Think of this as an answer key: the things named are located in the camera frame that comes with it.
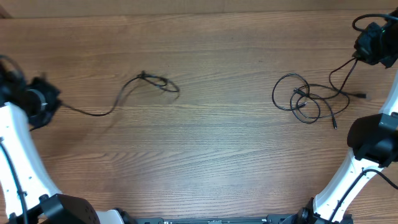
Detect thick black usb cable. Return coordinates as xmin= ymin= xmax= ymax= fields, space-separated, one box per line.
xmin=60 ymin=70 xmax=180 ymax=118

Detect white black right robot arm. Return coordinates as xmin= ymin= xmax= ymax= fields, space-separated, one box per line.
xmin=266 ymin=11 xmax=397 ymax=223

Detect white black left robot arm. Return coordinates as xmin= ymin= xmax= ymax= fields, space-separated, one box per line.
xmin=1 ymin=55 xmax=135 ymax=223

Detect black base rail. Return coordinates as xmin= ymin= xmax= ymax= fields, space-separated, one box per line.
xmin=118 ymin=213 xmax=354 ymax=224

